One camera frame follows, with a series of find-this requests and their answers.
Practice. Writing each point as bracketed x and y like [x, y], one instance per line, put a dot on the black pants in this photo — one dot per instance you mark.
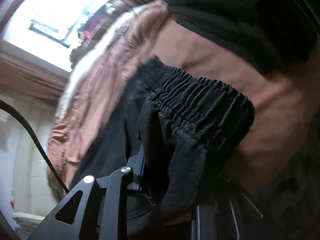
[189, 128]

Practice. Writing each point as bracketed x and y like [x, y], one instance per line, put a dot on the brown curtain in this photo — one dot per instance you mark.
[31, 80]

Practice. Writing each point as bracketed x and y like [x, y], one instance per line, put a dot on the brown fleece blanket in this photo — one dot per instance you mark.
[285, 99]

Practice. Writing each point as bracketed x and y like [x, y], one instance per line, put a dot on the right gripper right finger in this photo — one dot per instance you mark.
[228, 215]

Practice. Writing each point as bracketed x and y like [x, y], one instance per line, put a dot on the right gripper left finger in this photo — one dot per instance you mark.
[95, 208]

